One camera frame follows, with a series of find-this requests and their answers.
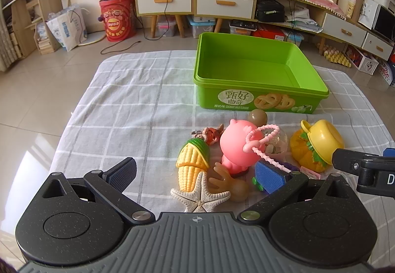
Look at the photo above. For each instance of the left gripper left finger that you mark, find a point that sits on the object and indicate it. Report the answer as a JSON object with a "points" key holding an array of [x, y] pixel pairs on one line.
{"points": [[109, 186]]}

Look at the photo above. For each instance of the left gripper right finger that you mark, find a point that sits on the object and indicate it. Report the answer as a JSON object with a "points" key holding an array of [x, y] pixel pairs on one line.
{"points": [[281, 188]]}

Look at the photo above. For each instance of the pink pig toy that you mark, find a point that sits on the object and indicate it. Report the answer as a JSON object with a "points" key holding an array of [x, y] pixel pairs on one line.
{"points": [[232, 143]]}

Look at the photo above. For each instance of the clear plastic ball toy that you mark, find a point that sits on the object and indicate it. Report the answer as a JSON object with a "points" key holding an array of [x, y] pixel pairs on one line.
{"points": [[277, 147]]}

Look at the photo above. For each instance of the orange pumpkin toy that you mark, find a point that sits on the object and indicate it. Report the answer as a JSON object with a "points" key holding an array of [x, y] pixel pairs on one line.
{"points": [[304, 153]]}

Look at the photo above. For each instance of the brown rubber hand toy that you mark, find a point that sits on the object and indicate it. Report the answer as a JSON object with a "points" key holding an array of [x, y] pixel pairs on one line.
{"points": [[223, 182]]}

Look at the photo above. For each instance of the yellow toy pot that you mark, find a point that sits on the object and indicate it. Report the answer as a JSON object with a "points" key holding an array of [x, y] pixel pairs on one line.
{"points": [[324, 138]]}

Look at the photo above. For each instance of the brown ball toy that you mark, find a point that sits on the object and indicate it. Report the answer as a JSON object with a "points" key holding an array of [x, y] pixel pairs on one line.
{"points": [[258, 117]]}

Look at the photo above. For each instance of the beige starfish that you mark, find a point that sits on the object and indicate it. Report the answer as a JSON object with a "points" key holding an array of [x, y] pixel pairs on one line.
{"points": [[200, 199]]}

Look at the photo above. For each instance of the small brown figurine toy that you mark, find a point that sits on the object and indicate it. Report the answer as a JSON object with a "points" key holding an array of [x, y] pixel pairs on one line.
{"points": [[209, 135]]}

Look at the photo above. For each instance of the grey checked cloth mat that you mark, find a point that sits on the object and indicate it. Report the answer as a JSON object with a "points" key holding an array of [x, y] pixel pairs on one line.
{"points": [[145, 106]]}

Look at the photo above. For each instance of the yellow corn toy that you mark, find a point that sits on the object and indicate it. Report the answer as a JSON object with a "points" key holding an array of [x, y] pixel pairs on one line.
{"points": [[193, 159]]}

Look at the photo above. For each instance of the white red cardboard box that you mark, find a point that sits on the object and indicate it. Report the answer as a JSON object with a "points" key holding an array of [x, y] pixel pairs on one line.
{"points": [[363, 61]]}

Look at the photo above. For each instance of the green plastic cookie box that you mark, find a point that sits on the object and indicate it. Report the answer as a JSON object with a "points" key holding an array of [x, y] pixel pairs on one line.
{"points": [[235, 72]]}

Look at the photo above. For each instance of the egg carton tray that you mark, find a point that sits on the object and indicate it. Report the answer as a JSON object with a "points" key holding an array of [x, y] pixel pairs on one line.
{"points": [[333, 55]]}

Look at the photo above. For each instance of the white microwave appliance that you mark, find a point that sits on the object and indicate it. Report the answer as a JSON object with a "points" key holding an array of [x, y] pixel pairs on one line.
{"points": [[378, 16]]}

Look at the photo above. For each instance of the low wooden tv cabinet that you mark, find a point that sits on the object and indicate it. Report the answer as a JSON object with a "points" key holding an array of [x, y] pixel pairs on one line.
{"points": [[334, 27]]}

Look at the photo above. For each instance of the black bag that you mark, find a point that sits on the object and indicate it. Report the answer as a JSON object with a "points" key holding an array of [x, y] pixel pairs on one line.
{"points": [[270, 11]]}

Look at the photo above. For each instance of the clear plastic storage box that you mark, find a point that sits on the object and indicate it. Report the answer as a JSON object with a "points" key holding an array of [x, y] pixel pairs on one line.
{"points": [[199, 27]]}

